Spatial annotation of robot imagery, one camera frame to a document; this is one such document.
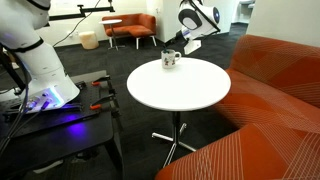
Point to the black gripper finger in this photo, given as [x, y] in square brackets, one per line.
[166, 44]

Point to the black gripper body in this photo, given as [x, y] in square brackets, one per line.
[178, 38]

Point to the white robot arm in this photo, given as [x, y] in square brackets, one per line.
[50, 86]

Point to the white cartoon mug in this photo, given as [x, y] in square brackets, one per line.
[169, 59]

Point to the orange background armchair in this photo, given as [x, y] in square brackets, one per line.
[137, 25]

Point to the round white table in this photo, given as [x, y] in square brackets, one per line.
[192, 84]

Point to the small round side table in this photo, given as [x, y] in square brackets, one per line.
[112, 39]

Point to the cream cylindrical stool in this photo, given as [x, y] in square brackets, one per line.
[88, 40]

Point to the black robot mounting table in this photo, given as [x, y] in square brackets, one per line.
[33, 151]

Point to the large orange sofa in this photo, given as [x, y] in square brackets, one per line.
[274, 101]

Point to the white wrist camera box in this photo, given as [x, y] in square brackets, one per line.
[192, 46]

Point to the black overhead camera boom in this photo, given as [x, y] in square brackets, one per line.
[82, 12]

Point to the upper orange-handled clamp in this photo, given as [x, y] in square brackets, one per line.
[104, 84]

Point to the orange-handled clamp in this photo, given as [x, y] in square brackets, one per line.
[108, 103]
[104, 84]

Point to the lower orange-handled clamp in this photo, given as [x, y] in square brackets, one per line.
[108, 103]

